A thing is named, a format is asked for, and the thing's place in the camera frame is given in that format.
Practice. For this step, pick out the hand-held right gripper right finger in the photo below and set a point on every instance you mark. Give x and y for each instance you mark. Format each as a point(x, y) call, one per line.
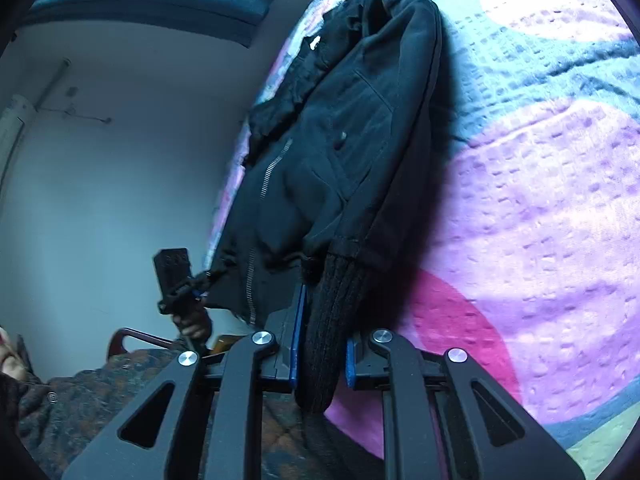
point(351, 365)

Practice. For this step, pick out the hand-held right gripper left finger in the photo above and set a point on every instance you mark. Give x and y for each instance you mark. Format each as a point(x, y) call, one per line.
point(298, 350)

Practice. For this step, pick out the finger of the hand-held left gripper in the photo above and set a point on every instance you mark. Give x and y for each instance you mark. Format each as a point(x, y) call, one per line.
point(202, 282)

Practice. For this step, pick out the black zip jacket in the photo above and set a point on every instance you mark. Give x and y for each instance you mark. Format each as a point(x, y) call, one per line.
point(350, 135)

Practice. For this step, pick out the person's left hand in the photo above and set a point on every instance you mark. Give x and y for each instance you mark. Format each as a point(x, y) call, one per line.
point(192, 325)

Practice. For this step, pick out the brown wooden chair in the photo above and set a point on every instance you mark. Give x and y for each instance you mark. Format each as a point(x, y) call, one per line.
point(116, 340)

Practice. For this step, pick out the person's patterned dark clothing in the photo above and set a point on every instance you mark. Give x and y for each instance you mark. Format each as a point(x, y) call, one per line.
point(90, 400)

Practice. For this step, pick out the floral bedspread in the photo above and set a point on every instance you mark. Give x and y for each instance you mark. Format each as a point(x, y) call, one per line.
point(550, 210)

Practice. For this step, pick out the teal curtain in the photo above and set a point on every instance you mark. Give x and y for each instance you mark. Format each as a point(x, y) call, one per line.
point(150, 7)

